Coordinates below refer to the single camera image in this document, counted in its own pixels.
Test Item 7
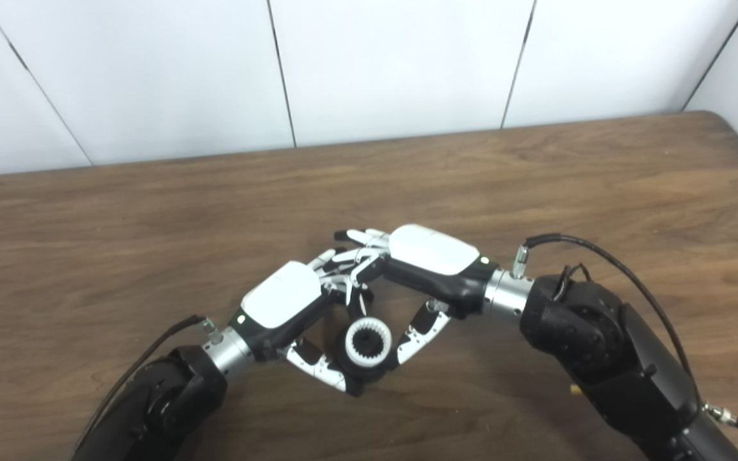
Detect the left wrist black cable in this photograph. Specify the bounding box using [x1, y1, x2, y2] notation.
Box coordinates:
[74, 314, 222, 449]

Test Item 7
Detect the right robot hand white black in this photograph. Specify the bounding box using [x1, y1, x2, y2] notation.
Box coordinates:
[334, 224, 499, 372]

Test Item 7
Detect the white ring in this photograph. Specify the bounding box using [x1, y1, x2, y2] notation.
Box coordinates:
[345, 318, 393, 368]

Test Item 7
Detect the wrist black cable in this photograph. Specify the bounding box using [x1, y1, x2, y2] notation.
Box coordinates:
[74, 314, 222, 449]
[513, 233, 738, 431]

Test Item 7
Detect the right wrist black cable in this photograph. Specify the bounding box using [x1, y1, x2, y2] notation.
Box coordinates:
[513, 233, 738, 431]

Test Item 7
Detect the round black part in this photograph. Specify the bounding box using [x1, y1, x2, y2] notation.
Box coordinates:
[331, 307, 403, 392]

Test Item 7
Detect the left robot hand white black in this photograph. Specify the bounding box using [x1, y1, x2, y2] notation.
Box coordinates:
[227, 247, 376, 398]

